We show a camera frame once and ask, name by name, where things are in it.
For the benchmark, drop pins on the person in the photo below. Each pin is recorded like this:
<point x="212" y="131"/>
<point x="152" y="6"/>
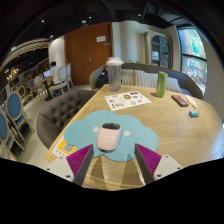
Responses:
<point x="55" y="73"/>

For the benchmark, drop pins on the grey tufted armchair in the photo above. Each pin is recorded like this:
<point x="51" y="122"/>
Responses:
<point x="56" y="116"/>

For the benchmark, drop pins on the white sticker sheet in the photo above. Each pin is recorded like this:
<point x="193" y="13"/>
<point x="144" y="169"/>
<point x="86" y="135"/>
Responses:
<point x="126" y="100"/>

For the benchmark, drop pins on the arched glass cabinet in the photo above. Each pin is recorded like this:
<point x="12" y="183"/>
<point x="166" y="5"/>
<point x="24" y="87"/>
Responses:
<point x="160" y="50"/>

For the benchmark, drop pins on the striped cushion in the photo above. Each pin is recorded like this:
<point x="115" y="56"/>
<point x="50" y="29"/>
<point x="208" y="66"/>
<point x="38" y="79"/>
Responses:
<point x="174" y="85"/>
<point x="145" y="79"/>
<point x="127" y="76"/>

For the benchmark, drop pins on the group of dining chairs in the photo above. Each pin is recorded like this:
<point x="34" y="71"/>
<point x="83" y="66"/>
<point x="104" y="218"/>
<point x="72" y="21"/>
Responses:
<point x="13" y="106"/>

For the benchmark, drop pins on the black backpack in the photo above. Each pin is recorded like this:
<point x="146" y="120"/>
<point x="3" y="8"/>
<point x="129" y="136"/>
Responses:
<point x="102" y="78"/>

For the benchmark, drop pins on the brown curved sofa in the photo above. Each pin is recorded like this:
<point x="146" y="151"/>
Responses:
<point x="186" y="83"/>

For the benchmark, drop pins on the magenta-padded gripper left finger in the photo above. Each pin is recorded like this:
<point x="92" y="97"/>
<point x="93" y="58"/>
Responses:
<point x="58" y="168"/>

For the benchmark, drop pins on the black and red box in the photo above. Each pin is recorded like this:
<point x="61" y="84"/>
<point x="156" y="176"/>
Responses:
<point x="179" y="100"/>

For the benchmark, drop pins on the ceiling lights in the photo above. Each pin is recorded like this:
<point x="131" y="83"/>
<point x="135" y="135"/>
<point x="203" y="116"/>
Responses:
<point x="83" y="21"/>

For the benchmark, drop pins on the yellow and white card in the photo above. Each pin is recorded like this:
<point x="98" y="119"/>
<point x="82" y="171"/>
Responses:
<point x="65" y="148"/>

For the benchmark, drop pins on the white door sign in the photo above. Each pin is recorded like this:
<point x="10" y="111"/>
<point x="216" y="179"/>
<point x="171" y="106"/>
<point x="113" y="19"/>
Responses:
<point x="101" y="38"/>

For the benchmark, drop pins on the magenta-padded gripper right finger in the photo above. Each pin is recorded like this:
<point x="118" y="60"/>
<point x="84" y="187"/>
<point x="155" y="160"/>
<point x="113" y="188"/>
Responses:
<point x="168" y="166"/>

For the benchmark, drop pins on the blue cloud-shaped mouse pad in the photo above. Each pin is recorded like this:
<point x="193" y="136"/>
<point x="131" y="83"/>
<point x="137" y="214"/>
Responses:
<point x="140" y="136"/>

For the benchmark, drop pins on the green drink can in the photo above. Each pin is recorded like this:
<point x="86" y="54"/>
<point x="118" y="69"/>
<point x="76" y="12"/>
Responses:
<point x="161" y="85"/>

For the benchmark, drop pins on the wooden door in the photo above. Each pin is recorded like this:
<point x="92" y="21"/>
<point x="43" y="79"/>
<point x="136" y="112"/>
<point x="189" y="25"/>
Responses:
<point x="81" y="56"/>

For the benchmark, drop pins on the gold chandelier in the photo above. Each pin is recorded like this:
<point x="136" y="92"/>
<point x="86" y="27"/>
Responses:
<point x="13" y="74"/>

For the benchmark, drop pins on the green and blue small pack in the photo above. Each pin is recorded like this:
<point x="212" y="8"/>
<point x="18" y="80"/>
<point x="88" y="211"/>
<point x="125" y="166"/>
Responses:
<point x="194" y="113"/>

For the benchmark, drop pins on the open laptop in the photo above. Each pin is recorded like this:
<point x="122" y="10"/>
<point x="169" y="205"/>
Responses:
<point x="47" y="73"/>

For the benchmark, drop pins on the glass window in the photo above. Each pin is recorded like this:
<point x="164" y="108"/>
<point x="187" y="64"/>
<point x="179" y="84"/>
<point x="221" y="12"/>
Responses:
<point x="193" y="56"/>

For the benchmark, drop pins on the clear plastic packet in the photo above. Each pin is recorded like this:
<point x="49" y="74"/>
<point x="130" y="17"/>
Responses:
<point x="191" y="101"/>

